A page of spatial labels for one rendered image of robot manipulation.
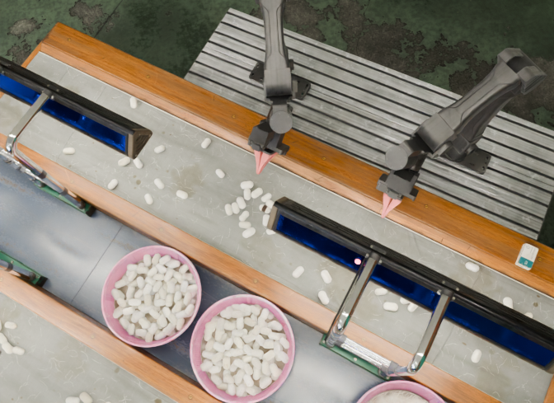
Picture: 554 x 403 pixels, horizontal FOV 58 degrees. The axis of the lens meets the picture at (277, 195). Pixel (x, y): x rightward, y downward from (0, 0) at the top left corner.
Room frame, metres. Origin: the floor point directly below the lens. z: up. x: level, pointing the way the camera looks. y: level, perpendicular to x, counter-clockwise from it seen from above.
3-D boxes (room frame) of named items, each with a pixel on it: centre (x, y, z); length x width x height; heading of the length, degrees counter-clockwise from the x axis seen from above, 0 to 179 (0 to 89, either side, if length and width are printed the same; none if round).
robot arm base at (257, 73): (0.92, -0.07, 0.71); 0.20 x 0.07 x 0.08; 55
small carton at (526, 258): (0.21, -0.62, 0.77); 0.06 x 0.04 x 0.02; 143
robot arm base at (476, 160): (0.58, -0.56, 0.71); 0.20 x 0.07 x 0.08; 55
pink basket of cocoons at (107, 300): (0.27, 0.37, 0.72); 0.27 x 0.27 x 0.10
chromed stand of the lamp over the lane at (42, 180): (0.68, 0.59, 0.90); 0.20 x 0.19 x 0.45; 53
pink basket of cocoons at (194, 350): (0.10, 0.15, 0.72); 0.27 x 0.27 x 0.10
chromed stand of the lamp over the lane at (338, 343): (0.10, -0.19, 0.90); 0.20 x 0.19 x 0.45; 53
